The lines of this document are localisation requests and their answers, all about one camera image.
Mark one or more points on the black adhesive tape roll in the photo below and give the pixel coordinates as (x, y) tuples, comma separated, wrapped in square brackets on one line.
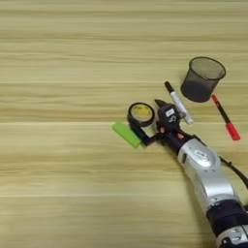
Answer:
[(130, 111)]

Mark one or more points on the white marker with black cap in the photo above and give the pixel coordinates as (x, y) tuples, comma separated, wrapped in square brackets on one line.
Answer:
[(180, 106)]

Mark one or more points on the black mesh pen cup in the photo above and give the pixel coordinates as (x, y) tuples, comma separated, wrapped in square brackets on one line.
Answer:
[(195, 92)]

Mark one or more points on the green rectangular block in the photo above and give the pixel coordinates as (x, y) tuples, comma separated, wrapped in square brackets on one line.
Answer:
[(126, 134)]

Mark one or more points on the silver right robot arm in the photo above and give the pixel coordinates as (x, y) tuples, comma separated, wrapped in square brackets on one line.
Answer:
[(206, 171)]

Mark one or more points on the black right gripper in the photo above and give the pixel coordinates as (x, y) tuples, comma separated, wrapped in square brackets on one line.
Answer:
[(172, 137)]

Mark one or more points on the red and black pen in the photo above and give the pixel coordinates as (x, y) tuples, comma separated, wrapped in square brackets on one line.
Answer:
[(232, 129)]

